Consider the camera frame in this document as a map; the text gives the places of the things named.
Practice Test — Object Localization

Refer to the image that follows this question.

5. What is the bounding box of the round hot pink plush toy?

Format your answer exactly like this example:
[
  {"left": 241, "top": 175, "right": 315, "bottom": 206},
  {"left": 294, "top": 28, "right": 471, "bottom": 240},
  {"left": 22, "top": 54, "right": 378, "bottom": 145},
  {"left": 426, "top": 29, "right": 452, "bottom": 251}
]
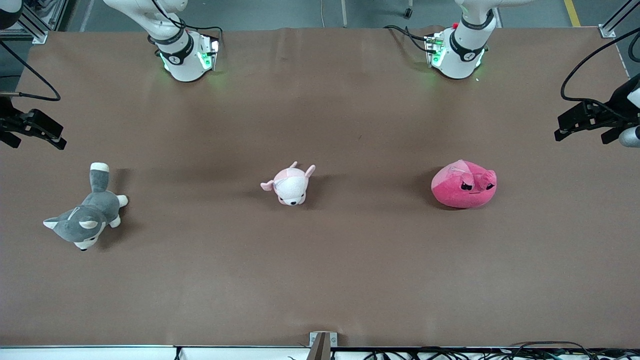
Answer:
[{"left": 431, "top": 159, "right": 498, "bottom": 210}]

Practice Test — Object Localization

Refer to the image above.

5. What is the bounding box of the grey white husky plush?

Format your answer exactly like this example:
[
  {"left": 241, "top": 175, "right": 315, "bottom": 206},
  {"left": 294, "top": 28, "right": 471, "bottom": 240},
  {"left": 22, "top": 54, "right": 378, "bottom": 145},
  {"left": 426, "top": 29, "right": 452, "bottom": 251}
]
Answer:
[{"left": 42, "top": 162, "right": 129, "bottom": 252}]

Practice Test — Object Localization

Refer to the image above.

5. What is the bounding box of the pale pink plush dog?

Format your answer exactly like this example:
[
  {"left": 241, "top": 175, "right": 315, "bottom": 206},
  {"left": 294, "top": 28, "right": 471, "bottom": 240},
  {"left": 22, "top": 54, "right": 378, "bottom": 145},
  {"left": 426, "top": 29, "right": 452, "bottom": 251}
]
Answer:
[{"left": 260, "top": 161, "right": 317, "bottom": 207}]

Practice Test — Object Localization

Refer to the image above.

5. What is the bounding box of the aluminium frame post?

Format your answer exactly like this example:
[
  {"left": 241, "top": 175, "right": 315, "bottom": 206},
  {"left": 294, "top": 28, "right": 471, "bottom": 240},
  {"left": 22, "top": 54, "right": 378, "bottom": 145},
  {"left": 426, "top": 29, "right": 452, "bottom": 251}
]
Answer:
[
  {"left": 0, "top": 0, "right": 68, "bottom": 45},
  {"left": 597, "top": 0, "right": 640, "bottom": 39}
]

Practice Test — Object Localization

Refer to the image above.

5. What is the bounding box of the black right arm base cable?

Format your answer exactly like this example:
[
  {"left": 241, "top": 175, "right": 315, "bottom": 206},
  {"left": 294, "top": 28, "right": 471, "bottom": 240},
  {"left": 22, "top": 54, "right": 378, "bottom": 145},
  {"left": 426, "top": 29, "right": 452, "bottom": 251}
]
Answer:
[{"left": 147, "top": 0, "right": 224, "bottom": 48}]

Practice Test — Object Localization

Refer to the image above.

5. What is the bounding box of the black arm base cable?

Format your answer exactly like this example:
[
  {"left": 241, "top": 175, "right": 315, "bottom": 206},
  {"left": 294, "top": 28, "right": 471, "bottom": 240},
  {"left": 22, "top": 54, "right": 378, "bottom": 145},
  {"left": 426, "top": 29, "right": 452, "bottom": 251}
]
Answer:
[
  {"left": 384, "top": 24, "right": 436, "bottom": 55},
  {"left": 147, "top": 0, "right": 224, "bottom": 48}
]

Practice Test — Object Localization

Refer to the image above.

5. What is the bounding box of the black left arm base cable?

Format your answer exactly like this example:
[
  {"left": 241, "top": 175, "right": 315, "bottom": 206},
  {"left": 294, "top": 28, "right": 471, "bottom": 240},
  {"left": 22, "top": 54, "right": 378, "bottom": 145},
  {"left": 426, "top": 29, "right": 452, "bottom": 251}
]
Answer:
[{"left": 384, "top": 24, "right": 436, "bottom": 55}]

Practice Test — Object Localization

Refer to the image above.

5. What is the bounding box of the white table edge rail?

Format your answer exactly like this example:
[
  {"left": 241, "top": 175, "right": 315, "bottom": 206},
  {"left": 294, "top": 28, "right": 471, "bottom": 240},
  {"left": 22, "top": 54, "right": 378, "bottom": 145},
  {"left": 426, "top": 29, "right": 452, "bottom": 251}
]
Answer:
[{"left": 0, "top": 345, "right": 640, "bottom": 360}]

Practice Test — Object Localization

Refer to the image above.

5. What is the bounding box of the grey metal bracket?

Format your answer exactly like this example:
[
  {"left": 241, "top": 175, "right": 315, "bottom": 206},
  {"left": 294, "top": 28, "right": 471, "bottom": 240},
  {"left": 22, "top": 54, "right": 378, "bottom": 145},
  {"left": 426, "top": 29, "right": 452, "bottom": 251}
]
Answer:
[{"left": 309, "top": 331, "right": 338, "bottom": 348}]

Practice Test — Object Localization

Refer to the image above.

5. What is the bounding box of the brown camera post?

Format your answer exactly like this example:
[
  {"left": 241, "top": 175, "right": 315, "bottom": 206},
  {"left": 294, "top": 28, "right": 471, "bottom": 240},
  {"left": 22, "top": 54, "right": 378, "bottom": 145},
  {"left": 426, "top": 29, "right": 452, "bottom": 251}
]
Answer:
[{"left": 306, "top": 334, "right": 332, "bottom": 360}]

